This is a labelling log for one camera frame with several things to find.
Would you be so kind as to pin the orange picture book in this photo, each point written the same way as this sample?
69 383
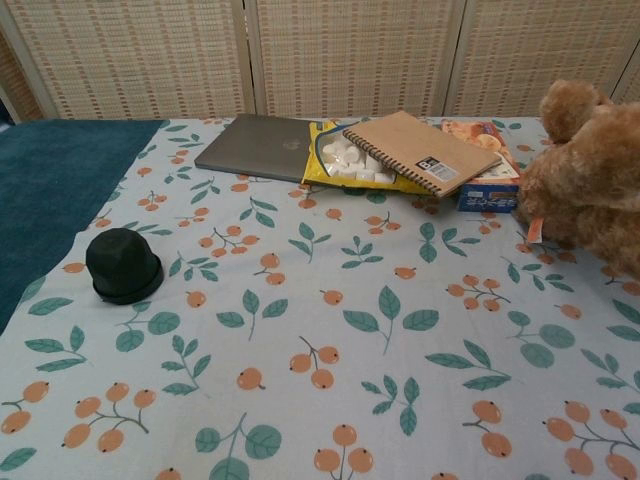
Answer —
492 192

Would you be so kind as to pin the brown spiral notebook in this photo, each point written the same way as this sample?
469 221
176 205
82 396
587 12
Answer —
425 145

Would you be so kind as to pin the brown teddy bear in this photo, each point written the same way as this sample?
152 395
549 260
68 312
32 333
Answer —
590 180

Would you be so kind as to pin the teal table cover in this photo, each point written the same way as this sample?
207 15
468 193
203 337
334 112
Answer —
55 175

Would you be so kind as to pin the floral leaf and fruit tablecloth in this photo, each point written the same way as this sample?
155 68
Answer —
320 350

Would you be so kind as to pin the grey laptop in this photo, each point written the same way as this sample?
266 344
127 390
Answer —
250 147

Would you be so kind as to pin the woven folding screen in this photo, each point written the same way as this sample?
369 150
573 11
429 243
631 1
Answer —
350 55

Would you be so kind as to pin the yellow marshmallow bag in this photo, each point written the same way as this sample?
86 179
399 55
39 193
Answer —
340 172

